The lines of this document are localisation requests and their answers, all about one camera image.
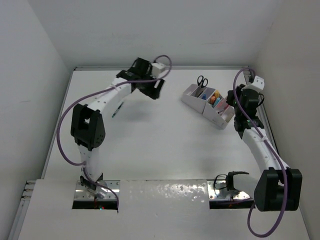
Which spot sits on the green pen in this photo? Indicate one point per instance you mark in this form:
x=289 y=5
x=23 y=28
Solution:
x=117 y=110

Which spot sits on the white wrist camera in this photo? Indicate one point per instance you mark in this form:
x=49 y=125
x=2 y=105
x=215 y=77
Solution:
x=257 y=85
x=157 y=68

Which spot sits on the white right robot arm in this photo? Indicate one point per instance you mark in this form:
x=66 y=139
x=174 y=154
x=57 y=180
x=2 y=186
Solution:
x=278 y=181

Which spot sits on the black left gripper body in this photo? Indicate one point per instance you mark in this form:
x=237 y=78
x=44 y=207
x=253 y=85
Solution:
x=147 y=88

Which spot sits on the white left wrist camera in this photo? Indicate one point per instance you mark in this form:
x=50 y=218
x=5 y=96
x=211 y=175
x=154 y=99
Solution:
x=157 y=68

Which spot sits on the orange marker cap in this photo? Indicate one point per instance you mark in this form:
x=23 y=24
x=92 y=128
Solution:
x=212 y=100

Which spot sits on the white purple desk organizer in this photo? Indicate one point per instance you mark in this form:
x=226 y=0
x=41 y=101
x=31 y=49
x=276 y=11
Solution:
x=205 y=108

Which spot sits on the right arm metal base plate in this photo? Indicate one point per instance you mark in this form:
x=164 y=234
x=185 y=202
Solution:
x=219 y=192

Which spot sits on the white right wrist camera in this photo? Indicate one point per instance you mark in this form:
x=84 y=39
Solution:
x=257 y=85

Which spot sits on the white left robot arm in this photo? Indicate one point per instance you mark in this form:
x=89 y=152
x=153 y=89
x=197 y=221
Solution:
x=87 y=124

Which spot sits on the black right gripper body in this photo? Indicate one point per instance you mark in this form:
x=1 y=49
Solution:
x=238 y=91

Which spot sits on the black handled scissors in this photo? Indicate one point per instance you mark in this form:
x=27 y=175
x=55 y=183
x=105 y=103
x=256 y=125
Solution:
x=202 y=82

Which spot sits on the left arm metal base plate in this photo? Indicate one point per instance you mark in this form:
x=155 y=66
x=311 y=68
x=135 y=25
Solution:
x=82 y=193

